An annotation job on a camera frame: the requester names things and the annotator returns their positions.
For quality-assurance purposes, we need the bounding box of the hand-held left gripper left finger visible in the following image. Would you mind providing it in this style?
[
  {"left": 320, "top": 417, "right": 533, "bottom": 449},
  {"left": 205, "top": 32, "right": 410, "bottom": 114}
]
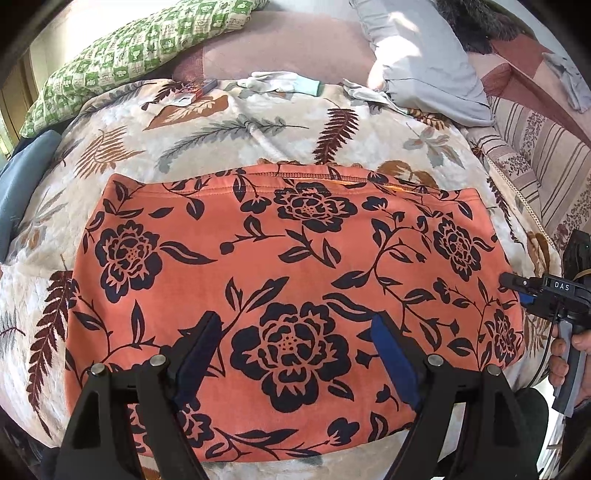
[{"left": 53, "top": 311, "right": 225, "bottom": 480}]

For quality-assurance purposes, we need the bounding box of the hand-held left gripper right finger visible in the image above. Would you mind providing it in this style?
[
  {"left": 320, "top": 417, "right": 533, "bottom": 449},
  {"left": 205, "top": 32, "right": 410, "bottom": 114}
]
[{"left": 370, "top": 313, "right": 541, "bottom": 480}]

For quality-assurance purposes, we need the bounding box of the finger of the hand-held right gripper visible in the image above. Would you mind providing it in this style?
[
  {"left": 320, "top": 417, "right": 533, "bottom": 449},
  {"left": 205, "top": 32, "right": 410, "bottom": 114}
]
[{"left": 499, "top": 272, "right": 548, "bottom": 305}]

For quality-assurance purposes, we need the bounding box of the orange black floral garment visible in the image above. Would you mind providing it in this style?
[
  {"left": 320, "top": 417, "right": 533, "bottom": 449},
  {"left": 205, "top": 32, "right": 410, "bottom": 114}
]
[{"left": 65, "top": 161, "right": 527, "bottom": 464}]

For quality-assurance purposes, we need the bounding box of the person's right hand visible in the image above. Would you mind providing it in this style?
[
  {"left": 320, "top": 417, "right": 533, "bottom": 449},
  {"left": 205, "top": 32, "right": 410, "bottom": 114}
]
[{"left": 549, "top": 330, "right": 591, "bottom": 388}]

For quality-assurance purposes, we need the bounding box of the striped floral bedsheet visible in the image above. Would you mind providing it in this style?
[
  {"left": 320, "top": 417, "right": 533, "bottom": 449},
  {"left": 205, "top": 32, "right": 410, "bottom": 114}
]
[{"left": 466, "top": 95, "right": 591, "bottom": 250}]

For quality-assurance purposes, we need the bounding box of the pink patterned cloth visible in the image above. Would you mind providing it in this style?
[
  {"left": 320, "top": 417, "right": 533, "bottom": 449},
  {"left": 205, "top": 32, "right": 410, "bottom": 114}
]
[{"left": 480, "top": 39, "right": 591, "bottom": 148}]

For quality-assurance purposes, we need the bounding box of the grey-white crumpled glove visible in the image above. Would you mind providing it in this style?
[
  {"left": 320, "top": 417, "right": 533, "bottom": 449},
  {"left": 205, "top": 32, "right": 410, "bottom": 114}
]
[{"left": 542, "top": 51, "right": 589, "bottom": 112}]

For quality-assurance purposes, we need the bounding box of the leaf print blanket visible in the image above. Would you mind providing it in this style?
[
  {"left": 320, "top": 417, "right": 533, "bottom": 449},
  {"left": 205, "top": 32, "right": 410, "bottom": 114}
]
[{"left": 0, "top": 78, "right": 566, "bottom": 480}]

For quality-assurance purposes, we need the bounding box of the grey pillow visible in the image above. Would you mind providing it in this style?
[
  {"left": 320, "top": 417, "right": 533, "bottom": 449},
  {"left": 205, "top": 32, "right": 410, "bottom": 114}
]
[{"left": 348, "top": 0, "right": 495, "bottom": 127}]

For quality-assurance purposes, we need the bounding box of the blue-grey folded cloth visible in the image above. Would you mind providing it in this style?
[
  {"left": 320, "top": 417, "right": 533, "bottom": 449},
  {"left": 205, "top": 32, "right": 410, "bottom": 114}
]
[{"left": 0, "top": 130, "right": 61, "bottom": 264}]

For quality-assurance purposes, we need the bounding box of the dark furry cloth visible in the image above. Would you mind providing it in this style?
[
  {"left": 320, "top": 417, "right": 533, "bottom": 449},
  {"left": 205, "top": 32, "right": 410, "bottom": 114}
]
[{"left": 434, "top": 0, "right": 527, "bottom": 54}]

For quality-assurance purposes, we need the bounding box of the red and blue small box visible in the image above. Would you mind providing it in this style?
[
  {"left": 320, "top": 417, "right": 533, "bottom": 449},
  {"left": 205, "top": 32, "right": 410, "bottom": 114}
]
[{"left": 182, "top": 79, "right": 218, "bottom": 97}]

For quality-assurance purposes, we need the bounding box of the white glove with blue cuff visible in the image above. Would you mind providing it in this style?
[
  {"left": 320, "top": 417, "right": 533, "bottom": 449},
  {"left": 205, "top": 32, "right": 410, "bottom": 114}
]
[{"left": 238, "top": 71, "right": 321, "bottom": 97}]

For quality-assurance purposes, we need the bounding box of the wooden furniture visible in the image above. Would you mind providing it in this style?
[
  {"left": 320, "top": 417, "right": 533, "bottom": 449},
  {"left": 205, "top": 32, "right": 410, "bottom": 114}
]
[{"left": 0, "top": 60, "right": 38, "bottom": 153}]

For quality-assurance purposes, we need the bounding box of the green checkered pillow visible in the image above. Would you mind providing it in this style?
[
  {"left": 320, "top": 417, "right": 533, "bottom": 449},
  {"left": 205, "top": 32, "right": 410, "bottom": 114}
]
[{"left": 21, "top": 0, "right": 271, "bottom": 139}]

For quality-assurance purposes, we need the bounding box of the pink quilted bed cover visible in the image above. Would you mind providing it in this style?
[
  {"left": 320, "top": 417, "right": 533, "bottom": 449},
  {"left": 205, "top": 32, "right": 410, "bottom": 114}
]
[{"left": 173, "top": 9, "right": 379, "bottom": 88}]

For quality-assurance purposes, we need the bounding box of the black cable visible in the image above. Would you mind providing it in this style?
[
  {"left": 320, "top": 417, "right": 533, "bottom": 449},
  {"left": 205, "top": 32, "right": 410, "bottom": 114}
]
[{"left": 526, "top": 339, "right": 555, "bottom": 388}]

